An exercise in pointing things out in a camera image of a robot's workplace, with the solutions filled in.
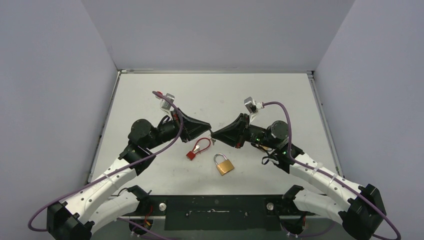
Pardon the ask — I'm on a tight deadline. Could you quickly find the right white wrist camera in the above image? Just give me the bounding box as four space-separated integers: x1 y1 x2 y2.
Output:
244 96 264 124

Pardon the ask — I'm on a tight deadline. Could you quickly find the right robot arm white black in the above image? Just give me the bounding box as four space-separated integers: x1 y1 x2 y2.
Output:
211 113 387 240

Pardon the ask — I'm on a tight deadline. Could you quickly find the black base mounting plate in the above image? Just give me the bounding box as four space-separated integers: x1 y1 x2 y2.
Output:
128 194 307 231

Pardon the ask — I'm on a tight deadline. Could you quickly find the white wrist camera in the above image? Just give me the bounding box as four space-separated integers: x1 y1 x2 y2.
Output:
244 96 264 124
160 93 175 112

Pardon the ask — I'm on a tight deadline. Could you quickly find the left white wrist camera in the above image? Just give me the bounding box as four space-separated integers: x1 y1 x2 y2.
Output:
160 93 175 112

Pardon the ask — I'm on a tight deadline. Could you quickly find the red cable padlock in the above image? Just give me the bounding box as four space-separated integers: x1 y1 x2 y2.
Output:
186 137 212 161

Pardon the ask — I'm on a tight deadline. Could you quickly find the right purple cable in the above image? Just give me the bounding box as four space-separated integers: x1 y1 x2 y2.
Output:
261 101 402 240

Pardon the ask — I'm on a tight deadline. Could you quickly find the large brass padlock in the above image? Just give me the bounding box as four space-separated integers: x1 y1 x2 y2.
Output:
213 153 235 176

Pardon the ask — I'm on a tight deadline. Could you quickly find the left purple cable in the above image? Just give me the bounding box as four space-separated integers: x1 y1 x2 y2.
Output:
28 91 185 233

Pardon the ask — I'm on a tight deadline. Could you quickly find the purple cable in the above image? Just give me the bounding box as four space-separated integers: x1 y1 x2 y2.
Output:
261 101 402 240
28 91 185 233

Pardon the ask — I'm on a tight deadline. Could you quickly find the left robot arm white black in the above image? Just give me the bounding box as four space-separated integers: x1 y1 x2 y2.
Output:
46 110 212 240

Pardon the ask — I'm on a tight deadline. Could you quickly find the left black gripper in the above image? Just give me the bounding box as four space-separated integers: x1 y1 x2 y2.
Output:
146 107 212 150

